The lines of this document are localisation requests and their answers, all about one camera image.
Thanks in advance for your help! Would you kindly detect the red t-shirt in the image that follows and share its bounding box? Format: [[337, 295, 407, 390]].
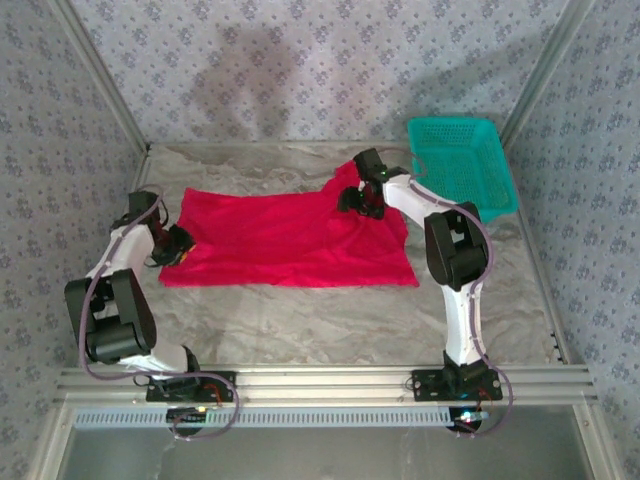
[[158, 159, 420, 290]]

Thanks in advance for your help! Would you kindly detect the teal plastic basket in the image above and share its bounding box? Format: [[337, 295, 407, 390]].
[[406, 116, 519, 225]]

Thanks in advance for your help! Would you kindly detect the grey metal sheet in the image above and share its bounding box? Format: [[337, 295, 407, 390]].
[[54, 427, 601, 480]]

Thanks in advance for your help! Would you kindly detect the aluminium table side rail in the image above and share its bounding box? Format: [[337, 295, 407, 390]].
[[77, 147, 154, 369], [513, 209, 575, 366]]

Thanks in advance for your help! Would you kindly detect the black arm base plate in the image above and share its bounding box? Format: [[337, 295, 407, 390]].
[[145, 370, 237, 404], [410, 369, 504, 403]]

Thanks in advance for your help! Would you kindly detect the aluminium corner post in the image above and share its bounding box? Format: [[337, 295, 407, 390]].
[[47, 0, 153, 154], [498, 0, 600, 146]]

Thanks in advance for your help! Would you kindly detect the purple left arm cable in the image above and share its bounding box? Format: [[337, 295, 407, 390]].
[[77, 185, 242, 441]]

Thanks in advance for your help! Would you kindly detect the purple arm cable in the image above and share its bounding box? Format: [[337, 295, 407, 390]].
[[377, 146, 514, 441], [77, 185, 242, 441]]

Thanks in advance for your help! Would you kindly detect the aluminium frame rail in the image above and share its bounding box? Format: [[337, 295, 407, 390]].
[[53, 364, 600, 406]]

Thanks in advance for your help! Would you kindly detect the grey slotted cable duct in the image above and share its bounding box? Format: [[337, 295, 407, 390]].
[[72, 405, 454, 430]]

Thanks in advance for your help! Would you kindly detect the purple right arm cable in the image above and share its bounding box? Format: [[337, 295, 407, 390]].
[[377, 146, 514, 441]]

